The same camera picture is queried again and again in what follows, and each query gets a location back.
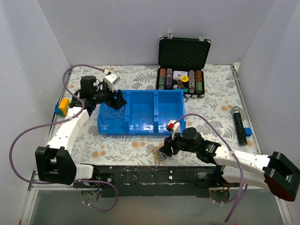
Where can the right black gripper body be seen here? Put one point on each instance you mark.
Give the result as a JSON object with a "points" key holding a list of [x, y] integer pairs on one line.
{"points": [[168, 146]]}

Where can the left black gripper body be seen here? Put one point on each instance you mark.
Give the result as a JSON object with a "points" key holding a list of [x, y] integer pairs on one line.
{"points": [[115, 99]]}

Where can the blue plastic divided bin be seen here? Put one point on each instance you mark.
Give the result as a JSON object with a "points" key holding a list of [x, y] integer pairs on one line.
{"points": [[146, 113]]}

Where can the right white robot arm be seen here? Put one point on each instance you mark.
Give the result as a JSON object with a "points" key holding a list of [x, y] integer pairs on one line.
{"points": [[274, 172]]}

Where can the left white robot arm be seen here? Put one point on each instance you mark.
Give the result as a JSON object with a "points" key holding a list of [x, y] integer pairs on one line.
{"points": [[54, 161]]}

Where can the floral patterned table mat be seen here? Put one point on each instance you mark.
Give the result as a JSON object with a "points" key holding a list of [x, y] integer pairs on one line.
{"points": [[210, 115]]}

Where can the colourful toy brick stack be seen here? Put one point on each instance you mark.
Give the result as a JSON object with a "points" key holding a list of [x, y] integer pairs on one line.
{"points": [[61, 109]]}

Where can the black handheld microphone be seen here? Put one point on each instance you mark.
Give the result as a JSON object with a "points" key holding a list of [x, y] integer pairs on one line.
{"points": [[241, 134]]}

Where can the small blue toy brick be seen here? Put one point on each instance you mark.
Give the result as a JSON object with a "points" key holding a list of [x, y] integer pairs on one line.
{"points": [[248, 131]]}

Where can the black poker chip case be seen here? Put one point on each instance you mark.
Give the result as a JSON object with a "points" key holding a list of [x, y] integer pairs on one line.
{"points": [[181, 62]]}

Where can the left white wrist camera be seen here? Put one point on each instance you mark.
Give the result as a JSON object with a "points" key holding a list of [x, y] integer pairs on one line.
{"points": [[110, 79]]}

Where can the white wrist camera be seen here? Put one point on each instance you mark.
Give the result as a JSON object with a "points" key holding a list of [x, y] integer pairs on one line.
{"points": [[110, 79], [174, 127]]}

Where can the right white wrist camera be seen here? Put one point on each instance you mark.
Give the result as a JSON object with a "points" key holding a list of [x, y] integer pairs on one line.
{"points": [[174, 127]]}

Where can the aluminium frame rail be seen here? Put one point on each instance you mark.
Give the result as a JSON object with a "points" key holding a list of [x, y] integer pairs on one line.
{"points": [[54, 186]]}

